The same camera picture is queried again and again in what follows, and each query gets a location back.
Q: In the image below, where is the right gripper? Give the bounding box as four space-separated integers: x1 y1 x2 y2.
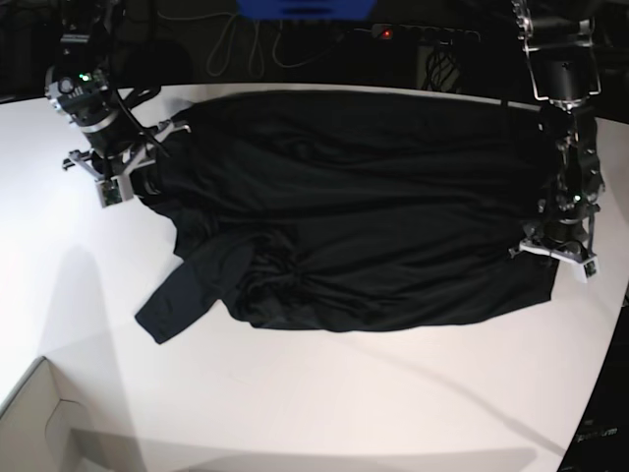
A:
62 119 191 207

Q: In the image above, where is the black cable bundle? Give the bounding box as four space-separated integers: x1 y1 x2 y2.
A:
422 43 463 94

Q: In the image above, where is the grey looped cable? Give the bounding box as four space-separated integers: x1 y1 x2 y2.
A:
205 14 345 77

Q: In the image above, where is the blue bin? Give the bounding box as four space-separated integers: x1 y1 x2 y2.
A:
237 0 376 21

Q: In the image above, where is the black t-shirt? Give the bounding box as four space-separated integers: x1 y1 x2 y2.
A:
136 90 557 343

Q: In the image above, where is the black power strip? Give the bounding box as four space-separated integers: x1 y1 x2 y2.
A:
371 24 482 44

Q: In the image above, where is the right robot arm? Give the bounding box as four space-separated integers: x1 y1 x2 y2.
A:
44 1 191 207

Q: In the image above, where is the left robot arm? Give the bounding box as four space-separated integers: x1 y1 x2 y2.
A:
511 1 605 283

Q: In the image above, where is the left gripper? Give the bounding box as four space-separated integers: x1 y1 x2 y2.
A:
509 206 600 283

